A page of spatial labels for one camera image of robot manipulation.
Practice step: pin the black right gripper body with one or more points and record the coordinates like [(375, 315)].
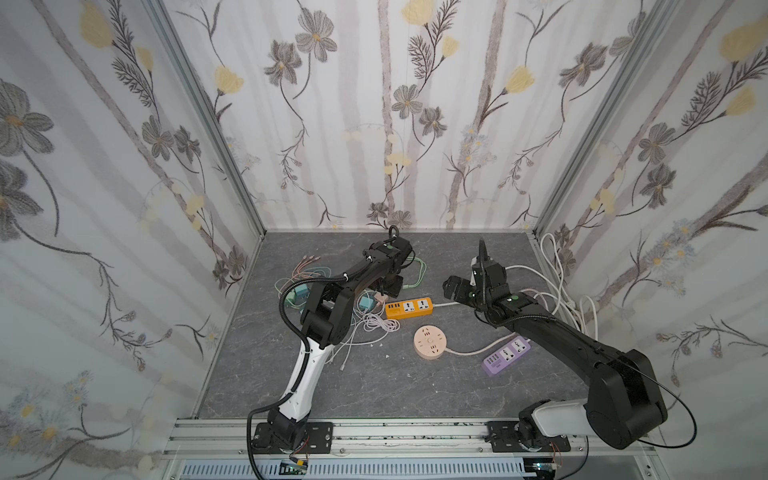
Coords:
[(483, 282)]

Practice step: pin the pink round power strip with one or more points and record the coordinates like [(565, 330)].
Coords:
[(429, 342)]

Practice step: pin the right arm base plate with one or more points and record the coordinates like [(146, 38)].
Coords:
[(515, 437)]

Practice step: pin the orange power strip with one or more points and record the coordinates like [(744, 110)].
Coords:
[(406, 309)]

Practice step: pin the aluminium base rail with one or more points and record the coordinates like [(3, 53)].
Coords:
[(421, 448)]

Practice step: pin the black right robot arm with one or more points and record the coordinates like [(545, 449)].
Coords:
[(624, 401)]

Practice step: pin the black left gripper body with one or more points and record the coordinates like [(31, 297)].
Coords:
[(390, 281)]

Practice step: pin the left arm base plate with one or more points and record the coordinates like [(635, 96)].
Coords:
[(307, 438)]

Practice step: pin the green charger cube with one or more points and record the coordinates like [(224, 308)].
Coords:
[(297, 297)]

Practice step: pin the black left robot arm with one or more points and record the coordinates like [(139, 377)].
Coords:
[(324, 323)]

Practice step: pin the purple power strip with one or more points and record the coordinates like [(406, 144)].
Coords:
[(505, 356)]

